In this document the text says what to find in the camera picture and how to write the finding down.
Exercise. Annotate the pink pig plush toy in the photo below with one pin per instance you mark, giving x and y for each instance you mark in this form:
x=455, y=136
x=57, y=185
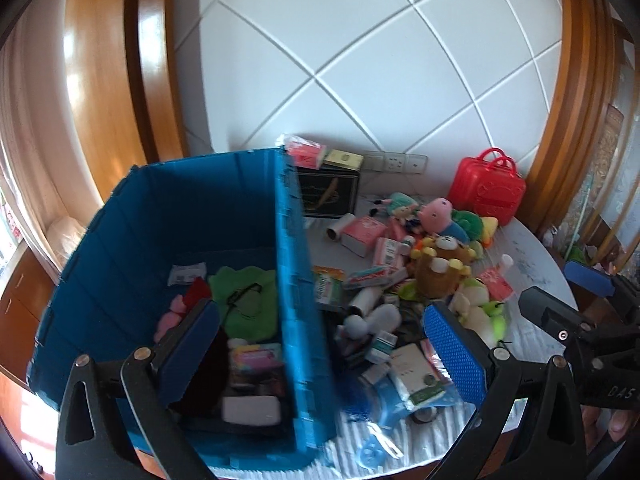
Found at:
x=436, y=218

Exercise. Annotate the white green medicine box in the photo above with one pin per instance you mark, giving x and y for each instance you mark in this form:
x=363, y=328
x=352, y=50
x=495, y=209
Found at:
x=414, y=378

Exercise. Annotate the light blue plastic toy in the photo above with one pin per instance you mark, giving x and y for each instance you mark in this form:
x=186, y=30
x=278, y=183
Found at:
x=372, y=454

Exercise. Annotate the white wall socket strip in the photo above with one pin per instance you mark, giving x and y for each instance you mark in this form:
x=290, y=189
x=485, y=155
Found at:
x=394, y=163

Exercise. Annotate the red toy suitcase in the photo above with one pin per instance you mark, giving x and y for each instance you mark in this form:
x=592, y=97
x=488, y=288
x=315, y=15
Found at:
x=489, y=185

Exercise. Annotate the green duck plush toy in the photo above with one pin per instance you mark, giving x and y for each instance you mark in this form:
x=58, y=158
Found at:
x=481, y=229

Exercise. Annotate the white disinfectant wipes pack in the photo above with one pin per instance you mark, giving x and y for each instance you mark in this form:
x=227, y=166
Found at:
x=186, y=275

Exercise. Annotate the red and pink plush toy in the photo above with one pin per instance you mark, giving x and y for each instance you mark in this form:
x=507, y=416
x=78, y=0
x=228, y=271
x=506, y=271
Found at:
x=181, y=306

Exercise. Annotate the black gift bag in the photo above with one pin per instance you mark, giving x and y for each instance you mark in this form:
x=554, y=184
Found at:
x=328, y=192

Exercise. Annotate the brown bear plush toy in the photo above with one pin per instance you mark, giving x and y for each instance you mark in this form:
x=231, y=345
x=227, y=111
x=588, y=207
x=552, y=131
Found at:
x=441, y=262

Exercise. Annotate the blue plastic storage crate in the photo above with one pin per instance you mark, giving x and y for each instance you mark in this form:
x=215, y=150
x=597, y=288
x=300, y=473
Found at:
x=266, y=406

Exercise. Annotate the pink tissue pack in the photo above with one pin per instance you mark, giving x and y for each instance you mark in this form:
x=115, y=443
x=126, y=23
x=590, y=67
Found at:
x=305, y=153

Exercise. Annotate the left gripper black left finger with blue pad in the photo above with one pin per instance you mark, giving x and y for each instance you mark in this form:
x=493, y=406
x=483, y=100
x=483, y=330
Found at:
x=93, y=442

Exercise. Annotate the white green frog plush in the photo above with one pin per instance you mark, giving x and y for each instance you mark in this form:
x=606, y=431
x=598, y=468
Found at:
x=475, y=311

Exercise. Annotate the green felt hat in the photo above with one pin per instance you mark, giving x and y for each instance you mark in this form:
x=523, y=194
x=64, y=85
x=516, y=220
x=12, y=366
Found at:
x=247, y=301

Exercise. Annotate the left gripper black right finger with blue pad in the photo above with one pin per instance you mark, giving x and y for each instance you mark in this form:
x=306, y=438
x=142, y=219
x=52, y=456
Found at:
x=550, y=443

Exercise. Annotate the person's hand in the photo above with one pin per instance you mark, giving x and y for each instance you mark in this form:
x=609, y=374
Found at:
x=617, y=423

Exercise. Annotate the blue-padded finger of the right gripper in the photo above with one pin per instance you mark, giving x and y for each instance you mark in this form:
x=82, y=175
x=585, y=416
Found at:
x=590, y=279

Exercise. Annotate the red tissue box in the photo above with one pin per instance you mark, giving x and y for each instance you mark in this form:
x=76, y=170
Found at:
x=360, y=235

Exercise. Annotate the white plastic bag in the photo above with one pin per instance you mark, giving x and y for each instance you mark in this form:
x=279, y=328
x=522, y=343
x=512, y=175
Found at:
x=64, y=235

